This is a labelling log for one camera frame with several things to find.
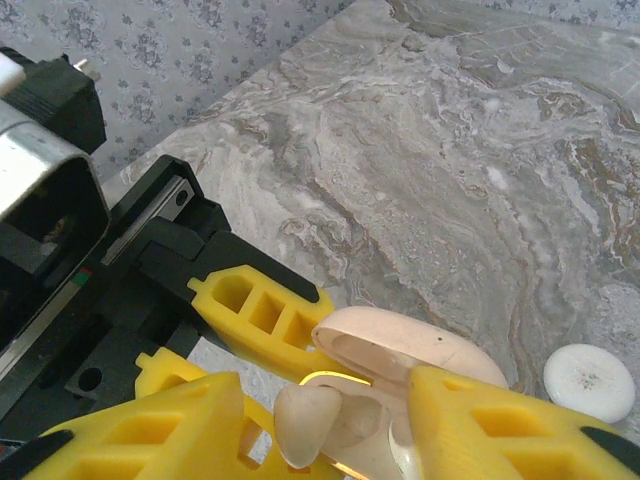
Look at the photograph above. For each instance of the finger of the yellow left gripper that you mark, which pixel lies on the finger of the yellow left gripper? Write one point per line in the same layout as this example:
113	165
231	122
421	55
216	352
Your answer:
165	370
250	345

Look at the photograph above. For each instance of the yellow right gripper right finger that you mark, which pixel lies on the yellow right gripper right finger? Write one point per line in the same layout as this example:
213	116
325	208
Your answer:
500	450

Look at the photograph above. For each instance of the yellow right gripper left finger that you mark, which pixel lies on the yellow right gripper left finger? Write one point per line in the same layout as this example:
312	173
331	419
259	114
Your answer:
150	450

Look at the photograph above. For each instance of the white earbud charging case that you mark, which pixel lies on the white earbud charging case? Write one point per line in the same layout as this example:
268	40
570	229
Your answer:
590	382

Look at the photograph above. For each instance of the pink earbud charging case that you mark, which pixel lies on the pink earbud charging case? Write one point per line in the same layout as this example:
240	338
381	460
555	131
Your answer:
400	335

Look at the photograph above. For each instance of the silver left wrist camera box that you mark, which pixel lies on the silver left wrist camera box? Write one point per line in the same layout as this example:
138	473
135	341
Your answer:
40	150

